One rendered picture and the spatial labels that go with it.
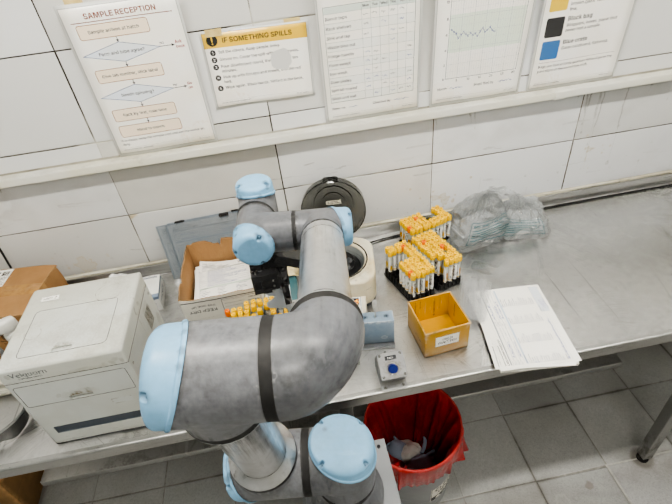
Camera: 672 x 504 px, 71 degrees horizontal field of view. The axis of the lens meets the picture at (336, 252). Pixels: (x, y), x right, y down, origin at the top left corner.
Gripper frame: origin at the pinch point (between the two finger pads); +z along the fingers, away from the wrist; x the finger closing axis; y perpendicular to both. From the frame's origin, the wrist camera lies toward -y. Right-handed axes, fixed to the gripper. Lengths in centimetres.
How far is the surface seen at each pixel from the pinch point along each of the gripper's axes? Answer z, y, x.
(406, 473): 71, -25, 14
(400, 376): 21.8, -23.9, 11.8
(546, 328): 25, -69, 5
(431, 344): 21.5, -35.1, 4.2
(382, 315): 16.8, -24.2, -5.6
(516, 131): -6, -86, -54
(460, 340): 23.2, -43.7, 3.8
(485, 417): 114, -73, -21
